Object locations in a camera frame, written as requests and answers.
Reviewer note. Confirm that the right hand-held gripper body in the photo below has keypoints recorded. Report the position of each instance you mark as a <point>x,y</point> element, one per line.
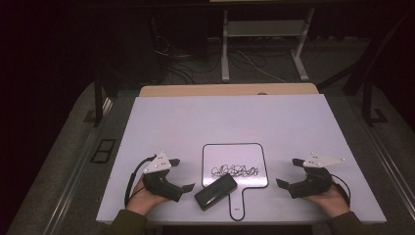
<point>313,184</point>

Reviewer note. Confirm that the black floor socket frame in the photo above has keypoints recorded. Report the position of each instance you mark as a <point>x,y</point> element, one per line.
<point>102,150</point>

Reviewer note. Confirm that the black whiteboard eraser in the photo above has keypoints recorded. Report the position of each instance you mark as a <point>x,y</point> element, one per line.
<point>215,192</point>

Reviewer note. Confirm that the metal floor rail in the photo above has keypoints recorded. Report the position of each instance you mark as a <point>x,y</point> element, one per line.
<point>394,169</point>
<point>70,192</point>

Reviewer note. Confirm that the black metal stand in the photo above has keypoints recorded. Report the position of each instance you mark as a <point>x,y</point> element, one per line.
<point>368,98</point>
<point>98,98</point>

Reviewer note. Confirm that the white metal stand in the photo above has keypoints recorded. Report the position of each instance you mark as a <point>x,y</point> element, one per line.
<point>266,28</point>

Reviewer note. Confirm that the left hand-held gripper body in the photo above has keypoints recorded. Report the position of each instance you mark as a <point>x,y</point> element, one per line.
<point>160,184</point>

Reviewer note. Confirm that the person's left hand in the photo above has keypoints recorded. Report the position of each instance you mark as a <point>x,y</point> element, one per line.
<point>141,197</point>

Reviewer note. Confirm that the person's right hand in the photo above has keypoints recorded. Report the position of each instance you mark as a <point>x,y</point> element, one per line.
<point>329,202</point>

